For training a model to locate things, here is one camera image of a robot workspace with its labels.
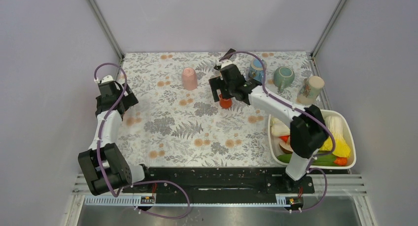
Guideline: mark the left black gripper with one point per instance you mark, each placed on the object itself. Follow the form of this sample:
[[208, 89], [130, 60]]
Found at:
[[129, 100]]

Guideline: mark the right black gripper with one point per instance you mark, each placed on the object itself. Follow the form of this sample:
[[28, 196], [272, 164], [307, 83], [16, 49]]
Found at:
[[217, 83]]

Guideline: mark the small orange mug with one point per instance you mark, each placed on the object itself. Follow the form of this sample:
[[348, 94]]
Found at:
[[225, 103]]

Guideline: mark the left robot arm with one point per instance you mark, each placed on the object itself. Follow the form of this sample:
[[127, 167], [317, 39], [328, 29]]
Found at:
[[103, 165]]

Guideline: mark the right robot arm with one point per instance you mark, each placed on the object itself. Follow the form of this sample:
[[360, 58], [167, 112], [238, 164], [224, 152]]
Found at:
[[308, 131]]

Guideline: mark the blue butterfly mug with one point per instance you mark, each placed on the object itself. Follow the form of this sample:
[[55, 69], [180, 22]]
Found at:
[[255, 70]]

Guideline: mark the green glazed mug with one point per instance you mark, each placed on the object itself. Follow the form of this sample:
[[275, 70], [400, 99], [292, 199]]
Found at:
[[283, 77]]

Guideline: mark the cream painted mug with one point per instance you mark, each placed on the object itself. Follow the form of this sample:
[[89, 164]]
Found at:
[[310, 90]]

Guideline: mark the light pink cup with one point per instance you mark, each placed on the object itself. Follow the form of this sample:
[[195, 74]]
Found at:
[[189, 79]]

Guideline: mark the floral tablecloth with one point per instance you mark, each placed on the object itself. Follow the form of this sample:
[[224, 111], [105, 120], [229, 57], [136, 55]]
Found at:
[[171, 126]]

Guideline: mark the white garlic bulb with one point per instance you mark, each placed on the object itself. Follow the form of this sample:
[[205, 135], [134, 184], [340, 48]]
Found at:
[[278, 128]]

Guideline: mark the red chili pepper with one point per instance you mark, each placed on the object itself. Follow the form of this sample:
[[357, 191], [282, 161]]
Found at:
[[285, 138]]

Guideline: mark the brown mushroom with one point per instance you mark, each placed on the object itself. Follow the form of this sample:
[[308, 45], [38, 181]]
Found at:
[[285, 147]]

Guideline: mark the yellow napa cabbage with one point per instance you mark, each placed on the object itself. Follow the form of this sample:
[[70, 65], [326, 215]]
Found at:
[[335, 125]]

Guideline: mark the green cucumber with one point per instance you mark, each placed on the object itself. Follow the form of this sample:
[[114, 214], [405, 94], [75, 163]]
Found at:
[[320, 161]]

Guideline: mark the white plastic basin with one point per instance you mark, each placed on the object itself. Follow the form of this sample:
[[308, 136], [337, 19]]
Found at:
[[276, 151]]

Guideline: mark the orange carrot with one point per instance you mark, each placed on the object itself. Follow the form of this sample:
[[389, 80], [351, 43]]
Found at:
[[340, 161]]

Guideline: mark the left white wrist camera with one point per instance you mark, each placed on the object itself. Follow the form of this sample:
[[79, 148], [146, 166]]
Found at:
[[105, 79]]

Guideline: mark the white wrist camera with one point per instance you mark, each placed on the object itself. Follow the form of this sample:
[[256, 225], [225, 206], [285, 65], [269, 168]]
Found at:
[[105, 79], [220, 66]]

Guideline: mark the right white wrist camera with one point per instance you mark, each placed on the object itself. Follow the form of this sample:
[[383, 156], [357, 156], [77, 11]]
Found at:
[[220, 66]]

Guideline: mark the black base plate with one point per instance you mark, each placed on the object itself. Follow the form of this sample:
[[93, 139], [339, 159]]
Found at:
[[225, 181]]

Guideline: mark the white slotted cable duct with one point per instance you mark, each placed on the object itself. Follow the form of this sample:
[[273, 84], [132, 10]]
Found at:
[[147, 200]]

